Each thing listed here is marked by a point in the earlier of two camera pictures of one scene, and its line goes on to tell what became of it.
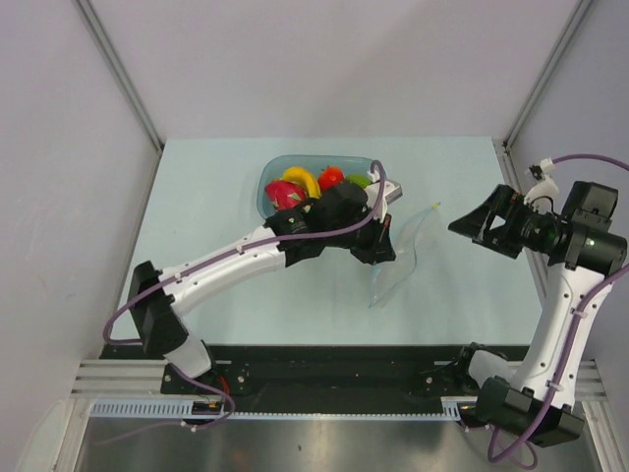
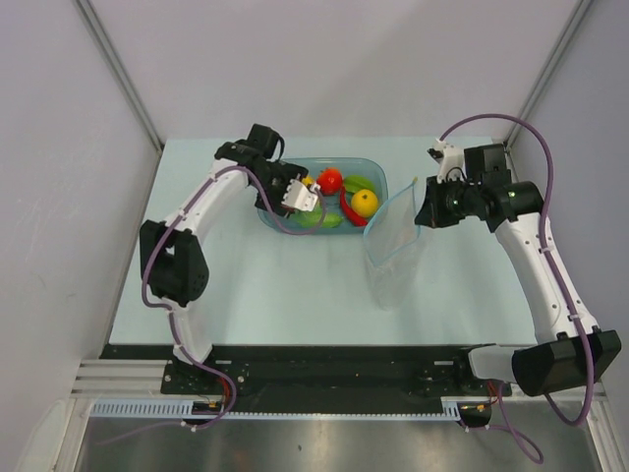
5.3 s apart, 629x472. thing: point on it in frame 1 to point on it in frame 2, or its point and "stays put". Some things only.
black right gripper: (503, 202) to (431, 214)
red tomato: (329, 177) stays put
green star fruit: (362, 179) stays put
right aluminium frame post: (581, 10) stays put
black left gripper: (378, 248) to (289, 172)
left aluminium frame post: (92, 20) stays put
